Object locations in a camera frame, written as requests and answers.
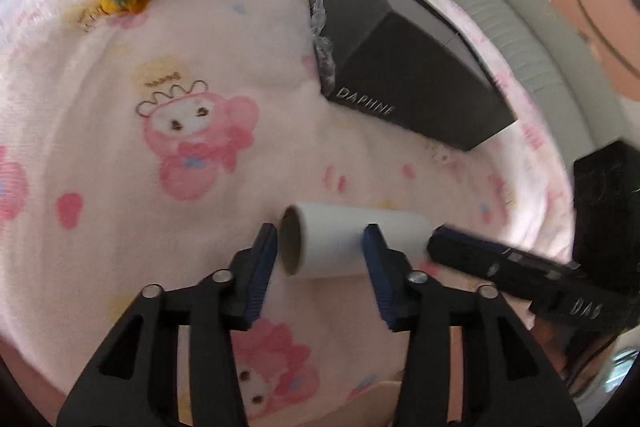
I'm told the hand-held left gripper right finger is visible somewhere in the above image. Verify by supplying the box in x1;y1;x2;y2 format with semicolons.
362;223;583;427

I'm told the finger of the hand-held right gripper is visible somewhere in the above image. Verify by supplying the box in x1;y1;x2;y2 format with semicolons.
426;226;583;304

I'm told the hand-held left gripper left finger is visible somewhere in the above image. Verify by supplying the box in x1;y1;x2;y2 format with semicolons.
56;222;279;427

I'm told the white lint roller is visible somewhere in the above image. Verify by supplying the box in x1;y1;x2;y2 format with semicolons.
277;202;432;280

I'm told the black shoe box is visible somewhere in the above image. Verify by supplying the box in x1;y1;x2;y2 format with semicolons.
308;0;519;152

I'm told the pink printed blanket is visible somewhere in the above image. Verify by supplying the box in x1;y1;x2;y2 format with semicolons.
0;0;576;427

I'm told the grey padded headboard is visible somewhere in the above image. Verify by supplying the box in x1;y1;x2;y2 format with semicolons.
424;0;640;158

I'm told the round copper wall ornament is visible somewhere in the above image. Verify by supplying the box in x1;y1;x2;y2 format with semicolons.
550;0;640;102

